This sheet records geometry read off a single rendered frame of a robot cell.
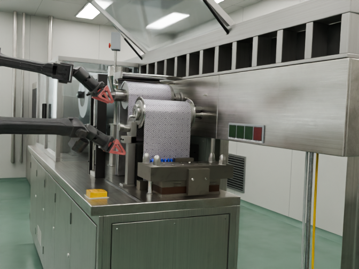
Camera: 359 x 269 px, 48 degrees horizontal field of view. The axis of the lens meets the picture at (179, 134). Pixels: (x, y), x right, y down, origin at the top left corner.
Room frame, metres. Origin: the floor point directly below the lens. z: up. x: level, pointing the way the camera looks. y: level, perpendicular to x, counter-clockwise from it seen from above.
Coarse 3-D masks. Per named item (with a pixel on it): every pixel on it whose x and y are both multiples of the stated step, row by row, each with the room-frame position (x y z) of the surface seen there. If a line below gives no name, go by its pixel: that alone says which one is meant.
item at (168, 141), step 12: (144, 132) 1.82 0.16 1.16; (156, 132) 1.85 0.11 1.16; (168, 132) 1.87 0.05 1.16; (180, 132) 1.90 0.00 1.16; (144, 144) 1.82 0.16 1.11; (156, 144) 1.85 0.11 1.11; (168, 144) 1.88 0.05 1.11; (180, 144) 1.90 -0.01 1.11; (168, 156) 1.88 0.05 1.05; (180, 156) 1.90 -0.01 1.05
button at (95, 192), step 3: (87, 189) 1.64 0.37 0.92; (90, 189) 1.65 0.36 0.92; (93, 189) 1.65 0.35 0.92; (96, 189) 1.65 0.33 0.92; (99, 189) 1.65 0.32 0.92; (102, 189) 1.65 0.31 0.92; (87, 192) 1.63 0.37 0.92; (90, 192) 1.59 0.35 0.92; (93, 192) 1.60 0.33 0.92; (96, 192) 1.60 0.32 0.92; (99, 192) 1.60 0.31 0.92; (102, 192) 1.61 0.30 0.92; (105, 192) 1.61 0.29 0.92; (87, 195) 1.63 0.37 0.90; (90, 195) 1.59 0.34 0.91; (93, 195) 1.59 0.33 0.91; (96, 195) 1.60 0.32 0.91; (99, 195) 1.60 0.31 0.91; (102, 195) 1.61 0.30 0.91; (105, 195) 1.61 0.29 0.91
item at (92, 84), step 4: (88, 76) 1.75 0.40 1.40; (92, 76) 1.77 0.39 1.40; (88, 80) 1.74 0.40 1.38; (92, 80) 1.75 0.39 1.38; (96, 80) 1.77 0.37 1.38; (84, 84) 1.75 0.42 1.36; (88, 84) 1.75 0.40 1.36; (92, 84) 1.75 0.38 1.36; (96, 84) 1.76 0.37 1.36; (100, 84) 1.74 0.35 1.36; (88, 88) 1.76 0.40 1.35; (92, 88) 1.76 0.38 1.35; (96, 88) 1.74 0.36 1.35; (88, 92) 1.80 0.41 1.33; (92, 92) 1.74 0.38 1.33; (96, 92) 1.74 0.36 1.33
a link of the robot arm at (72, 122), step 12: (0, 120) 1.42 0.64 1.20; (12, 120) 1.46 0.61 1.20; (24, 120) 1.49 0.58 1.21; (36, 120) 1.52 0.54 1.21; (48, 120) 1.56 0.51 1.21; (60, 120) 1.60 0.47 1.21; (72, 120) 1.65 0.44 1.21; (0, 132) 1.43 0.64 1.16; (12, 132) 1.47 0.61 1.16; (24, 132) 1.50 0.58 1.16; (36, 132) 1.53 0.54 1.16; (48, 132) 1.56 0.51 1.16; (60, 132) 1.59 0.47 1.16; (72, 132) 1.62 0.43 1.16
